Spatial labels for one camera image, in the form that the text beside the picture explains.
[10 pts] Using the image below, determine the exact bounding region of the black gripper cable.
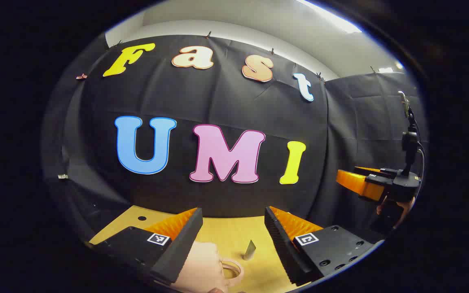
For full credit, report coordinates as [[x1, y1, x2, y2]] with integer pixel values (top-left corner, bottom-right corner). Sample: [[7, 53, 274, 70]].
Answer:
[[416, 142, 425, 176]]

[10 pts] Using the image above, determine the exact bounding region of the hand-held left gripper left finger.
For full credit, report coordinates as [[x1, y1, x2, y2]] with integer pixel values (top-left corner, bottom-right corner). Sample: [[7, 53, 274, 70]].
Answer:
[[90, 208, 204, 285]]

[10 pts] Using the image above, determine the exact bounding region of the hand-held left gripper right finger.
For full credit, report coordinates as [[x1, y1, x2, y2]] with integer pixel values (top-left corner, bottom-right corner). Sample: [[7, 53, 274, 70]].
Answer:
[[264, 206, 375, 286]]

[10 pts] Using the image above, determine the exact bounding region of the black backdrop cloth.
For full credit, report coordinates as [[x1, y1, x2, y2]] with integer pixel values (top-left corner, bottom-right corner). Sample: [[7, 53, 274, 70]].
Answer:
[[41, 35, 428, 245]]

